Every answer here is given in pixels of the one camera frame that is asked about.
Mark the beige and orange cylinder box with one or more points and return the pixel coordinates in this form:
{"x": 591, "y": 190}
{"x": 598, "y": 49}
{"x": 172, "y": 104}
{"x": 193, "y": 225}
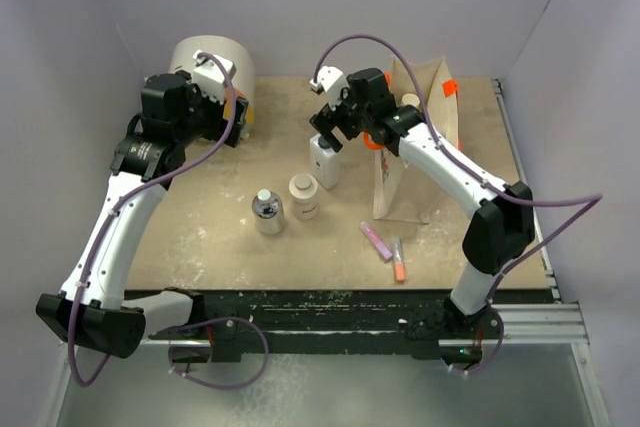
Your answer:
{"x": 235, "y": 59}

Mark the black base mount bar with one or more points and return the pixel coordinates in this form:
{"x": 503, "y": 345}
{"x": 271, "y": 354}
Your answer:
{"x": 415, "y": 323}

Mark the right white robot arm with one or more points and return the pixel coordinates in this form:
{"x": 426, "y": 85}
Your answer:
{"x": 501, "y": 221}

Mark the cream bottle with round cap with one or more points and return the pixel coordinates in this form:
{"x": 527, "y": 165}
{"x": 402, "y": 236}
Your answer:
{"x": 303, "y": 189}

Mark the orange tube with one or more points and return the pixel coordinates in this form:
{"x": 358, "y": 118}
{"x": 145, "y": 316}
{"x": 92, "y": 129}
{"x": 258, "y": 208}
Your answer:
{"x": 399, "y": 268}

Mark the pink tube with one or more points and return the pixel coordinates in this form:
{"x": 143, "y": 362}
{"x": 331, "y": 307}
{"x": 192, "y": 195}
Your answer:
{"x": 376, "y": 241}

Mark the silver bottle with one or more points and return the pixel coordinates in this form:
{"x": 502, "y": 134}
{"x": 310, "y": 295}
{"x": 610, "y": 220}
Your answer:
{"x": 268, "y": 212}

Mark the aluminium frame rail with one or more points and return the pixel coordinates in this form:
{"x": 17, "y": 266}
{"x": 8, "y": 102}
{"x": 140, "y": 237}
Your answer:
{"x": 539, "y": 247}

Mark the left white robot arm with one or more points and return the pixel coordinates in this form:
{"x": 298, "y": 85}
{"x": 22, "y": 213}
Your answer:
{"x": 90, "y": 310}

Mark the white bottle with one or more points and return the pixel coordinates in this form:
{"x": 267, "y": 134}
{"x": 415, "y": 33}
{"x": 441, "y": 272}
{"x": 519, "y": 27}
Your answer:
{"x": 324, "y": 162}

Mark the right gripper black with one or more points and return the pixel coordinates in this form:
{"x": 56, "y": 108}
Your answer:
{"x": 327, "y": 119}

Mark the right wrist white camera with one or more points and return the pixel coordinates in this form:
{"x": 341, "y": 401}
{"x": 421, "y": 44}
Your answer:
{"x": 330, "y": 81}

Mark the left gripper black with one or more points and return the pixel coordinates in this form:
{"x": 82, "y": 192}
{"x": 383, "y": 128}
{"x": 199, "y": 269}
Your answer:
{"x": 221, "y": 127}

